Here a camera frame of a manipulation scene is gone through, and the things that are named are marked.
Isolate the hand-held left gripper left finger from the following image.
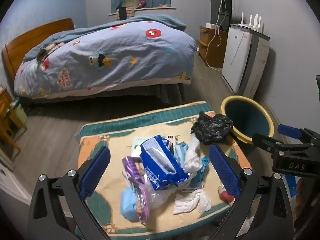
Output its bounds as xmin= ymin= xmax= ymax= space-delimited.
xmin=27 ymin=145 xmax=112 ymax=240

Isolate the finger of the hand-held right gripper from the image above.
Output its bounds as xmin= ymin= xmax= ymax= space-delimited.
xmin=278 ymin=124 xmax=320 ymax=146
xmin=252 ymin=132 xmax=316 ymax=161

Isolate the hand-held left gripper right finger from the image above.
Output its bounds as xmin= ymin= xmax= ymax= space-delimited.
xmin=209 ymin=144 xmax=294 ymax=240

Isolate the teal bin with yellow rim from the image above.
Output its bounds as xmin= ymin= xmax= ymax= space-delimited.
xmin=221 ymin=96 xmax=275 ymax=145

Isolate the white tissue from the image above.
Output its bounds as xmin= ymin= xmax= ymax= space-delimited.
xmin=173 ymin=189 xmax=212 ymax=215
xmin=184 ymin=134 xmax=203 ymax=173

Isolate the purple foil snack packet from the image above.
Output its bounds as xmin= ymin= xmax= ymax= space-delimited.
xmin=122 ymin=156 xmax=150 ymax=225

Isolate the light blue cloth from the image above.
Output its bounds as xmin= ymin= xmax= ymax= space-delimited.
xmin=120 ymin=187 xmax=140 ymax=222

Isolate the black plastic bag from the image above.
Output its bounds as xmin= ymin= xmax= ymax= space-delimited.
xmin=191 ymin=111 xmax=233 ymax=145

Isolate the light blue face mask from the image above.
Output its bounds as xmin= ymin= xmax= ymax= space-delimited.
xmin=174 ymin=141 xmax=210 ymax=184

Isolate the white medicine box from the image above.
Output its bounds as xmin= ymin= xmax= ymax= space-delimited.
xmin=131 ymin=135 xmax=180 ymax=158

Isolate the blue wet wipe packet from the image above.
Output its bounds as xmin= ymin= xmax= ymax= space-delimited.
xmin=139 ymin=134 xmax=189 ymax=192

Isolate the clear plastic bag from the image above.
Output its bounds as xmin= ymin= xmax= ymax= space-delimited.
xmin=136 ymin=170 xmax=190 ymax=209

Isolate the printed beige and teal mat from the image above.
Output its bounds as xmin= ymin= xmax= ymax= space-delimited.
xmin=78 ymin=101 xmax=253 ymax=234

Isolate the white cabinet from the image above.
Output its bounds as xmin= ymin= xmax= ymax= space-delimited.
xmin=0 ymin=160 xmax=33 ymax=205

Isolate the white air purifier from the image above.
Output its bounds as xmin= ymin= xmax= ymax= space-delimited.
xmin=221 ymin=24 xmax=271 ymax=93

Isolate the wooden nightstand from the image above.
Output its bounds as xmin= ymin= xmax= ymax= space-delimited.
xmin=199 ymin=26 xmax=229 ymax=69

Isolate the green lidded jar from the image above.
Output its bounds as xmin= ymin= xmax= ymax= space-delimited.
xmin=10 ymin=97 xmax=28 ymax=124

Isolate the wooden chair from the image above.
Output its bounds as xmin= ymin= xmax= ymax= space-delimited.
xmin=0 ymin=86 xmax=28 ymax=165

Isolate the white router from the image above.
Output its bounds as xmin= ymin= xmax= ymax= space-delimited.
xmin=235 ymin=12 xmax=264 ymax=33

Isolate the bed with cartoon duvet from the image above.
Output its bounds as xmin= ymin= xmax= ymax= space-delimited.
xmin=14 ymin=14 xmax=197 ymax=99

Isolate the black television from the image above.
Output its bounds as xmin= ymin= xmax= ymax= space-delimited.
xmin=210 ymin=0 xmax=232 ymax=32

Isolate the wooden headboard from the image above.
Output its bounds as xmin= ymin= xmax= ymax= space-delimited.
xmin=1 ymin=18 xmax=75 ymax=83

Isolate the plaid cloth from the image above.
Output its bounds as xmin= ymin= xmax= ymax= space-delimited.
xmin=116 ymin=6 xmax=137 ymax=20

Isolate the wooden window sill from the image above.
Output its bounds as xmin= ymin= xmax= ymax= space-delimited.
xmin=108 ymin=6 xmax=177 ymax=16

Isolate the white cable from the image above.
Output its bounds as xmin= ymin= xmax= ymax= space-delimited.
xmin=205 ymin=0 xmax=232 ymax=72

